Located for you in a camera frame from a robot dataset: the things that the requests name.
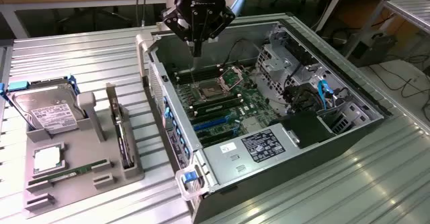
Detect black fan shroud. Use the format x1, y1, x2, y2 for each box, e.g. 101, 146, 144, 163
278, 110, 339, 150

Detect grey parts rack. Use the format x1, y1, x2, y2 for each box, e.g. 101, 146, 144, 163
23, 82, 146, 212

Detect black box on floor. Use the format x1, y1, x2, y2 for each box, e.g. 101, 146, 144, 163
348, 33, 399, 68

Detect black expansion slot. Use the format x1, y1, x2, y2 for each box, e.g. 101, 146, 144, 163
197, 128, 237, 145

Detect black floor cables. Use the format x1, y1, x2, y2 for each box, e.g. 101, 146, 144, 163
369, 54, 430, 99

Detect blue disk caddy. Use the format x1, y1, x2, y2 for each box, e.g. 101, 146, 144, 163
0, 74, 82, 103

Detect green motherboard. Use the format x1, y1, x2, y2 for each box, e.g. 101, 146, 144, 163
173, 64, 286, 146

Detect blue SATA wire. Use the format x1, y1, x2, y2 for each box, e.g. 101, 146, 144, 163
317, 80, 335, 110

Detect metal socket cover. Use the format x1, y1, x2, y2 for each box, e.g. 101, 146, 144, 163
218, 66, 248, 89

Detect silver chipset heatsink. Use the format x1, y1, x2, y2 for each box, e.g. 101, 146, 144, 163
241, 119, 268, 134

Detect blue expansion slot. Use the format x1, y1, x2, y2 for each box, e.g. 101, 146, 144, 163
193, 117, 230, 132

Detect open black PC case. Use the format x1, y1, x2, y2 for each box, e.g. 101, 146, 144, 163
136, 12, 393, 224

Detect aluminium slat frame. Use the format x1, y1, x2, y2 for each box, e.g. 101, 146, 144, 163
383, 0, 430, 35

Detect green RAM stick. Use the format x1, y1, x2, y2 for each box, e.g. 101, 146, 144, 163
29, 159, 110, 186

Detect clear plastic case handle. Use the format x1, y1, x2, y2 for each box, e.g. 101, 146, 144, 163
174, 168, 206, 200

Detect metal drive cage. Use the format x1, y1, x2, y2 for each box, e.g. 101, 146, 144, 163
256, 24, 326, 89

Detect black graphics card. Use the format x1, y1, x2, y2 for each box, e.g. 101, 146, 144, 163
105, 82, 136, 170

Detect black curved wire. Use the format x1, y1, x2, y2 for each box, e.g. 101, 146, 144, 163
226, 38, 261, 66

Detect metal disk bay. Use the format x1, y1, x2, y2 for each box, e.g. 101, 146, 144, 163
317, 100, 384, 135

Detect black RAM stick pair installed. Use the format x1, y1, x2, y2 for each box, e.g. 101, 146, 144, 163
192, 96, 244, 117

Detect silver hard disk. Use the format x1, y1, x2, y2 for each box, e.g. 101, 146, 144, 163
7, 84, 87, 135

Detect CPU socket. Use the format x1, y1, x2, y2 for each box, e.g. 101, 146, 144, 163
198, 82, 226, 99

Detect black hanging cables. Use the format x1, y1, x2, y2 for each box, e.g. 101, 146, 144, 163
136, 0, 150, 27

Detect CPU with silver lid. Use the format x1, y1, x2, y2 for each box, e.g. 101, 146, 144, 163
33, 147, 67, 171

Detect black wire bundle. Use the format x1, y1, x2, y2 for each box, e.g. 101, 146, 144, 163
284, 83, 320, 114

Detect grey power supply unit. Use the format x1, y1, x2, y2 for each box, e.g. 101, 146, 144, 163
202, 122, 301, 187

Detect black RAM slots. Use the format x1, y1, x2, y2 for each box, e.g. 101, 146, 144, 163
176, 66, 224, 85

